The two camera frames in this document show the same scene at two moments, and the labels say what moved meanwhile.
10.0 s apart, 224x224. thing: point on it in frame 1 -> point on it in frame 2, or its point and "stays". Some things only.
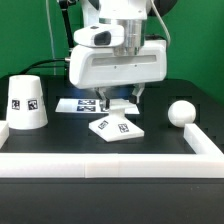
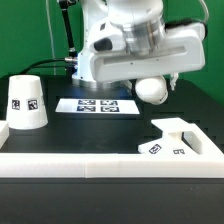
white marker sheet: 92,105 stays
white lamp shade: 26,106 stays
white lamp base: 116,127 -> 179,137
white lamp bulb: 181,112 -> 152,89
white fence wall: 207,160 stays
